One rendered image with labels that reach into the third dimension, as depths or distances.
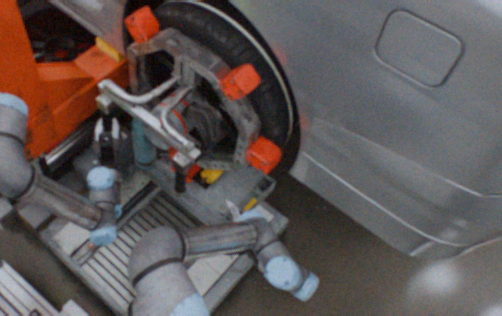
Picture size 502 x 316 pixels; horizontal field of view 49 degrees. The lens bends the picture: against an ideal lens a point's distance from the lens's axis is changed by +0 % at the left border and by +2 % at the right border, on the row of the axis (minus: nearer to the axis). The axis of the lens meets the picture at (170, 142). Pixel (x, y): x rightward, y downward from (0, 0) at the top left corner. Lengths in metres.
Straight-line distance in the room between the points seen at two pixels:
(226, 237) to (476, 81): 0.63
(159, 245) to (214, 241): 0.19
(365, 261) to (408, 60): 1.48
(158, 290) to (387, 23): 0.75
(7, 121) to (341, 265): 1.74
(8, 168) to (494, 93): 1.05
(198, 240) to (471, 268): 1.78
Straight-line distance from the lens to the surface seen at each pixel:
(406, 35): 1.28
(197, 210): 2.42
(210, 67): 1.62
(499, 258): 2.90
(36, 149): 2.14
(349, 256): 2.63
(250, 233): 1.38
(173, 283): 1.10
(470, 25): 1.22
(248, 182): 2.44
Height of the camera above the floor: 2.32
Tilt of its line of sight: 56 degrees down
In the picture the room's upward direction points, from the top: straight up
